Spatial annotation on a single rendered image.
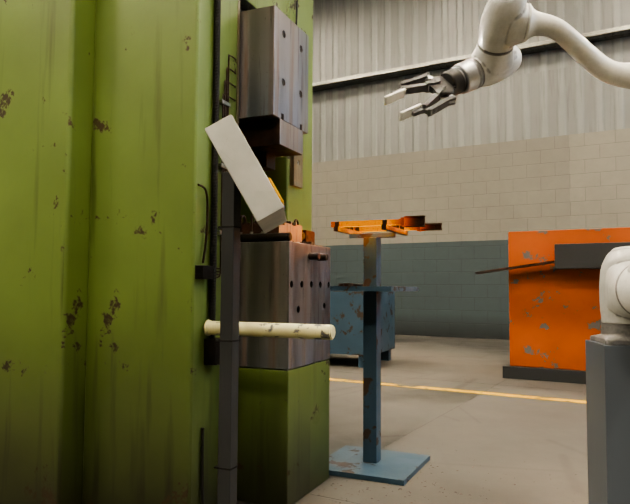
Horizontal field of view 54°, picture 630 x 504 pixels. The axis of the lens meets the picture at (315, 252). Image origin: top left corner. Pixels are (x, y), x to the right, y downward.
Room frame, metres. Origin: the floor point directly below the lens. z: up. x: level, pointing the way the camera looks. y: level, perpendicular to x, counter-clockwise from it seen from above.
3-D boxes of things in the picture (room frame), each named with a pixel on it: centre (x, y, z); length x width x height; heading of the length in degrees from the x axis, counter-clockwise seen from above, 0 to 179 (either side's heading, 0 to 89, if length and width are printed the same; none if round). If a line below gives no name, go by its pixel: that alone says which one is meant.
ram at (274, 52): (2.41, 0.26, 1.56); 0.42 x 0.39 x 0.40; 66
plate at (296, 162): (2.63, 0.08, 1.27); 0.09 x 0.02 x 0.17; 156
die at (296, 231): (2.37, 0.28, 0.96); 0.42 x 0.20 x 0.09; 66
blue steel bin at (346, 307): (6.47, -0.14, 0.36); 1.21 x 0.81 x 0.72; 66
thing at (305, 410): (2.43, 0.27, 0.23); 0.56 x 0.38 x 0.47; 66
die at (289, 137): (2.37, 0.28, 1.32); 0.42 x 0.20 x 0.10; 66
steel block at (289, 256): (2.43, 0.27, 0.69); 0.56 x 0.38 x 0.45; 66
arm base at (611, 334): (1.79, -0.91, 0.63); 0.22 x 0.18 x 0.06; 170
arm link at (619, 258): (1.76, -0.90, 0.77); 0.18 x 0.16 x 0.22; 174
